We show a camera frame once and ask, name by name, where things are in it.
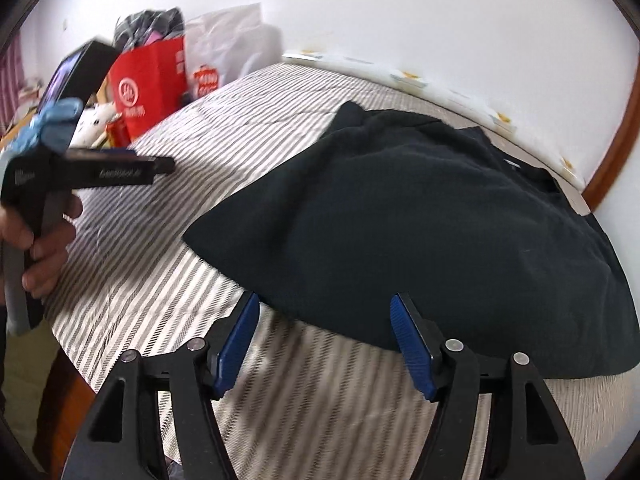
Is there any grey striped quilt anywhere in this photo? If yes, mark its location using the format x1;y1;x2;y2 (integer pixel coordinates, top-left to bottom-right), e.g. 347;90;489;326
44;62;628;480

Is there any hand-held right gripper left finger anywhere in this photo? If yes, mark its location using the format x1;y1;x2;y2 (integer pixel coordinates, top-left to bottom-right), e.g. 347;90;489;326
60;290;262;480

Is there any black shirt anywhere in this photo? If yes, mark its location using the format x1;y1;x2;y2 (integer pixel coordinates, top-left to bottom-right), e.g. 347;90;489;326
181;101;631;381

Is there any dark plaid cloth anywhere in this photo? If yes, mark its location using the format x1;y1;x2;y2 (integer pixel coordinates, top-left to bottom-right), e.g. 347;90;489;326
112;7;186;53

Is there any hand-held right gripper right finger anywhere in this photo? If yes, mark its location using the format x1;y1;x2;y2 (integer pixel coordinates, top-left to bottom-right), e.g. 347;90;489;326
390;292;586;480

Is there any wooden bed frame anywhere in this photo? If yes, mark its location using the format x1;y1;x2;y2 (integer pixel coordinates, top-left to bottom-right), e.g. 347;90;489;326
582;75;640;211

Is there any red paper bag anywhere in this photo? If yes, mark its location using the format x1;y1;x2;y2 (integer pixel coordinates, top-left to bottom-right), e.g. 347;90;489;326
109;36;188;143

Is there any white black-flowered cloth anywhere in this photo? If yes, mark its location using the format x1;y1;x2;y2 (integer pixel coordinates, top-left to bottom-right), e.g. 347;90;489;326
75;102;121;148

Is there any person's left hand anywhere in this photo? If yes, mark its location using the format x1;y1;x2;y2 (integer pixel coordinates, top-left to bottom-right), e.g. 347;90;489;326
0;195;83;301

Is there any white plastic bag red logo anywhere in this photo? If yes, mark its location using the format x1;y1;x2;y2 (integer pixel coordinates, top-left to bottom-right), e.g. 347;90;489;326
184;4;283;101

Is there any pink striped curtain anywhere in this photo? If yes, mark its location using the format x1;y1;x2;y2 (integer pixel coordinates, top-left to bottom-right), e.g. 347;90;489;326
0;35;23;131

